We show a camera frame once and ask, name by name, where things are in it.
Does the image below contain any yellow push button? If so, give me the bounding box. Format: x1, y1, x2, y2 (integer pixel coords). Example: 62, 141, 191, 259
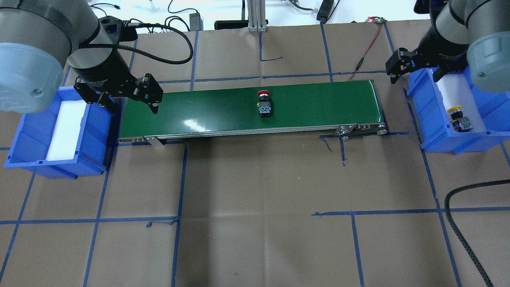
447, 105, 473, 133

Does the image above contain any blue bin left side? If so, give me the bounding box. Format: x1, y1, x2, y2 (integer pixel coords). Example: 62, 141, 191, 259
5, 86, 112, 179

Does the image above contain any black braided cable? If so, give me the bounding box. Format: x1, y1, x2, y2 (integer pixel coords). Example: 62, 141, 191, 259
444, 179, 510, 287

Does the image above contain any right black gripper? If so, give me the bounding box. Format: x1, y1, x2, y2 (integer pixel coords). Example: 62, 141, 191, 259
385, 26, 468, 84

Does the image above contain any aluminium frame post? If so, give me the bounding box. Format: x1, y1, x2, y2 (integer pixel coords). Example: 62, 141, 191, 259
245, 0, 267, 33

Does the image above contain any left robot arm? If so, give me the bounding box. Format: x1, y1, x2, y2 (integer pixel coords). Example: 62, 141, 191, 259
0, 0, 163, 114

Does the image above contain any blue bin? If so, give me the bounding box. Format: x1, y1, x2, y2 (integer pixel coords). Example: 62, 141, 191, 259
407, 68, 510, 154
5, 86, 112, 179

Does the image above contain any white foam pad right bin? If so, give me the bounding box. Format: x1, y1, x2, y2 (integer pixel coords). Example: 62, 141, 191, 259
436, 73, 487, 132

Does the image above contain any black power adapter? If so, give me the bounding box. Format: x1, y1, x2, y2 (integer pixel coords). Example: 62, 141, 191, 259
189, 12, 204, 31

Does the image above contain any red black wire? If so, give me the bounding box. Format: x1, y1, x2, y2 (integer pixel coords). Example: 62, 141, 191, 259
347, 17, 386, 81

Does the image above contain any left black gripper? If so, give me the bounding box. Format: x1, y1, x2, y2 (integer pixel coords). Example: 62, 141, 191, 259
67, 48, 163, 115

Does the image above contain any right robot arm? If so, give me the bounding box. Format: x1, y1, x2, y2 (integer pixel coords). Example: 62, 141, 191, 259
385, 0, 510, 93

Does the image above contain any red push button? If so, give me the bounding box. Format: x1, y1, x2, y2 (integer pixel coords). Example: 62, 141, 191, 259
257, 90, 273, 118

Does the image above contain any green conveyor belt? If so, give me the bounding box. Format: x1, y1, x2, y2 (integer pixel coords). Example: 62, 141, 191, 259
119, 80, 388, 143

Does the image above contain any blue bin right side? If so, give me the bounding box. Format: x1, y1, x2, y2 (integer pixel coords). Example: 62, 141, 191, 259
407, 68, 510, 154

